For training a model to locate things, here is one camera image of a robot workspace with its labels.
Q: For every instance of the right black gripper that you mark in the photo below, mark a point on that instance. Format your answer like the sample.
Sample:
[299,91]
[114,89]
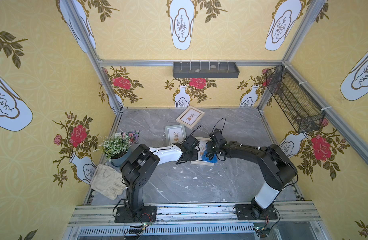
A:
[211,149]

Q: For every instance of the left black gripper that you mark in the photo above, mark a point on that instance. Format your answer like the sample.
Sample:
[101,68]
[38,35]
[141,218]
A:
[187,153]

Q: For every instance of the beige picture frame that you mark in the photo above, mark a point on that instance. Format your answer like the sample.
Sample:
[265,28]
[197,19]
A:
[202,148]
[190,117]

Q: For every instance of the blue microfiber cloth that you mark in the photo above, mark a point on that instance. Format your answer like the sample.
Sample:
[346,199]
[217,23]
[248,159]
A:
[209,157]

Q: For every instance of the grey-green picture frame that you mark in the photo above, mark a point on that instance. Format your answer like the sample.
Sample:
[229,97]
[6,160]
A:
[175,134]

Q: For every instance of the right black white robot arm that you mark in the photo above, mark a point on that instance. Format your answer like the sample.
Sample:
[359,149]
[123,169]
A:
[276,168]

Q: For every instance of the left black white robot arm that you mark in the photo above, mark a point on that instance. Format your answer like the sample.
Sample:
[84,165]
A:
[141,164]

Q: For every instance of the floral patterned box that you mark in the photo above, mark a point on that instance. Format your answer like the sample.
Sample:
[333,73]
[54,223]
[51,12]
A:
[134,136]

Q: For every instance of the potted green plant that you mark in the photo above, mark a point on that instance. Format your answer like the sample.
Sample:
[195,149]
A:
[116,148]

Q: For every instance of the beige work glove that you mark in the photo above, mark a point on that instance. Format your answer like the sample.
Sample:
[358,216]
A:
[108,182]

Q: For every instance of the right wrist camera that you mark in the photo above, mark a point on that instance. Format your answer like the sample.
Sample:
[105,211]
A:
[217,137]

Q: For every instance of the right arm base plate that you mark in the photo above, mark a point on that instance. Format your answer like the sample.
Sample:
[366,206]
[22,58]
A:
[254,212]

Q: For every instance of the grey wall shelf tray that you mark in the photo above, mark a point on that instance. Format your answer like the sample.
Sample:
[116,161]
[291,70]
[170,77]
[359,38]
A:
[205,69]

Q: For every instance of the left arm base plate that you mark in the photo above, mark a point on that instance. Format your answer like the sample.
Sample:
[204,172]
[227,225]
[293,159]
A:
[145,214]

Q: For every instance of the black wire mesh basket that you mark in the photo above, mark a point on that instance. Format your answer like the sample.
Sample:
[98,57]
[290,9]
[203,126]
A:
[302,111]

